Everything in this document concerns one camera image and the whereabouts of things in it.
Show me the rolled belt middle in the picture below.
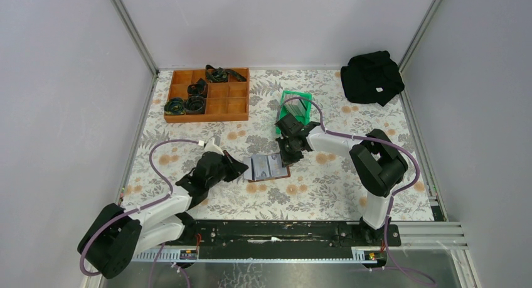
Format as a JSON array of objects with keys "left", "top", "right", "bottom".
[{"left": 187, "top": 78, "right": 208, "bottom": 98}]

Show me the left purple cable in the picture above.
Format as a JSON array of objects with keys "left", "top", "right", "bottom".
[{"left": 78, "top": 139, "right": 206, "bottom": 288}]

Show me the green plastic bin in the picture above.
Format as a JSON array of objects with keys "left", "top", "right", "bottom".
[{"left": 277, "top": 91, "right": 312, "bottom": 125}]

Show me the purple cable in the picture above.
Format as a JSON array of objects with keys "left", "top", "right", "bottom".
[
  {"left": 282, "top": 96, "right": 437, "bottom": 285},
  {"left": 78, "top": 139, "right": 206, "bottom": 288}
]

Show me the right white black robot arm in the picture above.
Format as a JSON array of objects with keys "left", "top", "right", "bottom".
[{"left": 275, "top": 114, "right": 408, "bottom": 245}]

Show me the black cloth bundle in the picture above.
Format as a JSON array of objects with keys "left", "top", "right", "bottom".
[{"left": 340, "top": 51, "right": 405, "bottom": 107}]

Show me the rolled belt top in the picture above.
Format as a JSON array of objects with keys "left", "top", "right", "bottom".
[{"left": 205, "top": 65, "right": 247, "bottom": 83}]

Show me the brown leather card holder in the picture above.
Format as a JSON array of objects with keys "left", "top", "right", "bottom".
[{"left": 243, "top": 153, "right": 290, "bottom": 182}]

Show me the wooden compartment tray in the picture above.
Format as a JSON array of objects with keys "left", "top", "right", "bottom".
[{"left": 164, "top": 68, "right": 250, "bottom": 123}]

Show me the floral patterned table mat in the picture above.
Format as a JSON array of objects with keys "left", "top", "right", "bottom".
[{"left": 122, "top": 70, "right": 415, "bottom": 220}]

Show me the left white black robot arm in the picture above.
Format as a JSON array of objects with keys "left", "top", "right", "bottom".
[{"left": 77, "top": 137, "right": 248, "bottom": 279}]

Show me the rolled belt lower left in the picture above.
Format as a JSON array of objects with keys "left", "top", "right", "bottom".
[{"left": 164, "top": 97, "right": 185, "bottom": 115}]

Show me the stack of credit cards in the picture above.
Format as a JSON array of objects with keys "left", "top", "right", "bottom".
[{"left": 284, "top": 99, "right": 307, "bottom": 117}]

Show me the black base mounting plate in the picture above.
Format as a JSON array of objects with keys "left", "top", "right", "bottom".
[{"left": 167, "top": 220, "right": 402, "bottom": 247}]

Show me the rolled belt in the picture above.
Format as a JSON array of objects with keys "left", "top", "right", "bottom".
[
  {"left": 187, "top": 78, "right": 208, "bottom": 98},
  {"left": 164, "top": 97, "right": 185, "bottom": 115},
  {"left": 184, "top": 95, "right": 206, "bottom": 115},
  {"left": 205, "top": 65, "right": 247, "bottom": 83}
]

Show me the rolled belt lower right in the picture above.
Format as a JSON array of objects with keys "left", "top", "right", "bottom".
[{"left": 184, "top": 95, "right": 206, "bottom": 115}]

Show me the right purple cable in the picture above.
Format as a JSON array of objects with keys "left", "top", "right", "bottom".
[{"left": 282, "top": 96, "right": 437, "bottom": 285}]

